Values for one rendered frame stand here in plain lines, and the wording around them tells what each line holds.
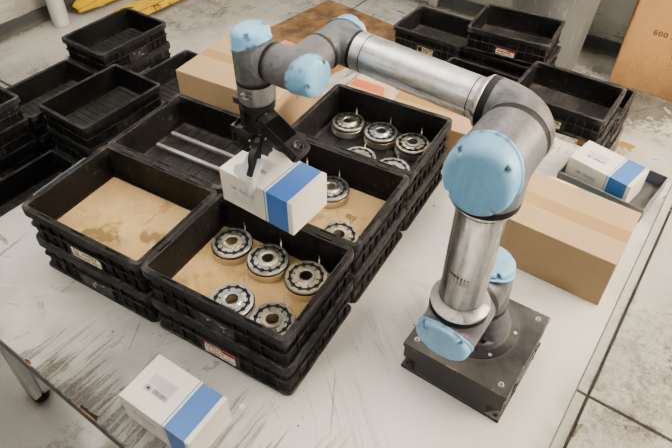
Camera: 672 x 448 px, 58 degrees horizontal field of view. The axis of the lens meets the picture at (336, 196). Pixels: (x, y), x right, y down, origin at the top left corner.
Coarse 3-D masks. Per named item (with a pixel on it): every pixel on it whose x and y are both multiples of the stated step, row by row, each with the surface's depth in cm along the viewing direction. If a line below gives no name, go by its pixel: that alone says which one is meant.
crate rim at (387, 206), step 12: (312, 144) 171; (348, 156) 167; (384, 168) 164; (408, 180) 160; (396, 192) 156; (384, 204) 153; (384, 216) 152; (312, 228) 147; (372, 228) 147; (348, 240) 144; (360, 240) 144
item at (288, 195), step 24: (264, 168) 132; (288, 168) 132; (312, 168) 132; (240, 192) 132; (264, 192) 126; (288, 192) 126; (312, 192) 128; (264, 216) 132; (288, 216) 126; (312, 216) 133
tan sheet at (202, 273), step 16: (208, 256) 154; (192, 272) 150; (208, 272) 150; (224, 272) 150; (240, 272) 150; (192, 288) 146; (208, 288) 146; (256, 288) 146; (272, 288) 146; (256, 304) 143; (288, 304) 143; (304, 304) 143
